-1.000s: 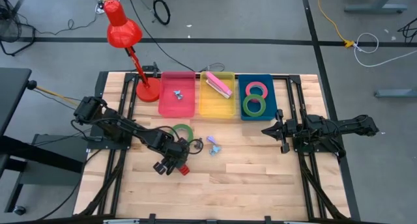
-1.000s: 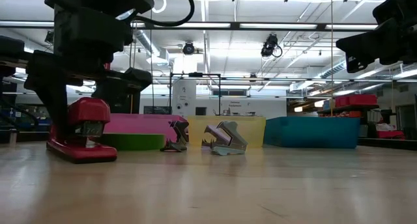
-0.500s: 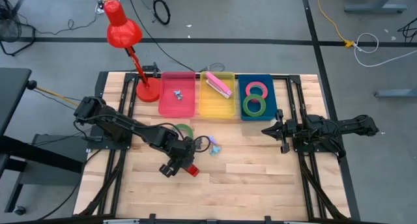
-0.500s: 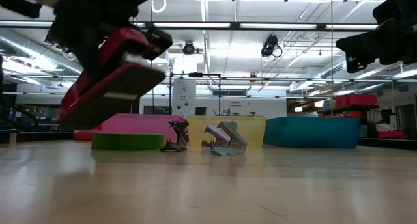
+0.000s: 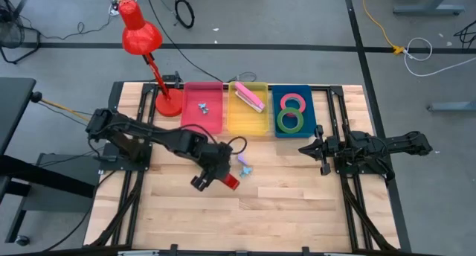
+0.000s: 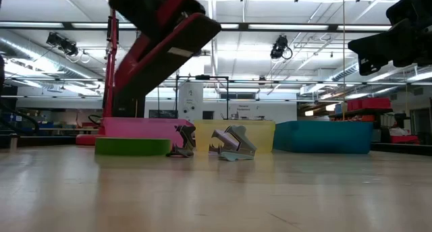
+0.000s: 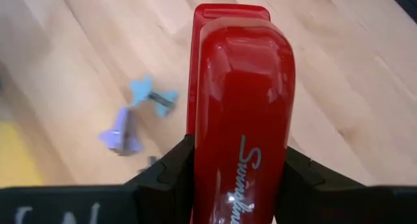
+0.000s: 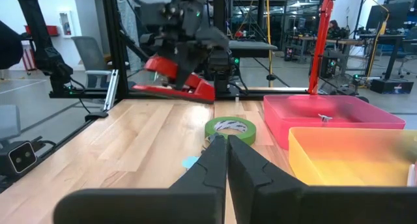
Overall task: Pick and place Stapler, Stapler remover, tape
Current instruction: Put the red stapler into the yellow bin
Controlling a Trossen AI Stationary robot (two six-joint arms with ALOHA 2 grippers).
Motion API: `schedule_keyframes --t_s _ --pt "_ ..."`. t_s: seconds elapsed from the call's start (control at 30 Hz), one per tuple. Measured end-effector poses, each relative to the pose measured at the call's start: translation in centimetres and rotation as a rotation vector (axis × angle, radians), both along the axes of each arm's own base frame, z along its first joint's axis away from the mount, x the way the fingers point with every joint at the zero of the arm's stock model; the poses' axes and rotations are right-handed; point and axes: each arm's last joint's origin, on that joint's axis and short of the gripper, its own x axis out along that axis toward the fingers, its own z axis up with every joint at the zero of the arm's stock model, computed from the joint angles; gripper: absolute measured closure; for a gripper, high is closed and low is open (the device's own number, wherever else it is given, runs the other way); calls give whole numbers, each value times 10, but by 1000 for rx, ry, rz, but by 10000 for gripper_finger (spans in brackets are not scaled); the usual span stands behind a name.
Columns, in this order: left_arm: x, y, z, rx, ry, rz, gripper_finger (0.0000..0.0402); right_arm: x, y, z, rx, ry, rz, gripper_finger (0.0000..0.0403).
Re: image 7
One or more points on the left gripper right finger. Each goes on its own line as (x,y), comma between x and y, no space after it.
(309,194)

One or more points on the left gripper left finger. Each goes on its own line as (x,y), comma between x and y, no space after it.
(166,191)

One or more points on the purple staple remover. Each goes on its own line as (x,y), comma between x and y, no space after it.
(122,136)

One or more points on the light blue staple remover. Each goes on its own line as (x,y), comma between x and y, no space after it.
(141,89)

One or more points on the red stapler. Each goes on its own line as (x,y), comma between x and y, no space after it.
(244,87)

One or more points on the yellow translucent plastic bin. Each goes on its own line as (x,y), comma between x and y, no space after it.
(16,159)

